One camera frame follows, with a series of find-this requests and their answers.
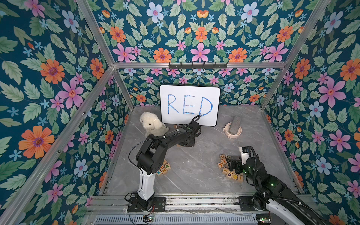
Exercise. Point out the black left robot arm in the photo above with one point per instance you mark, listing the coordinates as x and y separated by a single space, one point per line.
151 156

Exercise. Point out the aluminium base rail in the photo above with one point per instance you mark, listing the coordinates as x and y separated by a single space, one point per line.
183 203

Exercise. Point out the grey felt pad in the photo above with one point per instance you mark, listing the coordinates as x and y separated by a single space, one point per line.
235 126

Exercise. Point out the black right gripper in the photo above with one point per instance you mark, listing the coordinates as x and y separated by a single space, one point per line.
235 164

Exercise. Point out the white plush dog toy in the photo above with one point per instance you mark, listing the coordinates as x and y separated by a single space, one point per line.
153 125

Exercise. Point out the wooden block green P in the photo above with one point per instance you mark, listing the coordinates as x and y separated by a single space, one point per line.
167 166

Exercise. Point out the white whiteboard reading RED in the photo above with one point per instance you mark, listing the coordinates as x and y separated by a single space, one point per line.
180 104

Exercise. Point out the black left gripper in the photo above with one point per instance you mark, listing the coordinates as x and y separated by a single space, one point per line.
192 144

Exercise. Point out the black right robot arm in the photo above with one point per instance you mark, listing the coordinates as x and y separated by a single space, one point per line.
272 194

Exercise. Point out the black hook rail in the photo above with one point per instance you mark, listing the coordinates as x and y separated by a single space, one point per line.
198 65

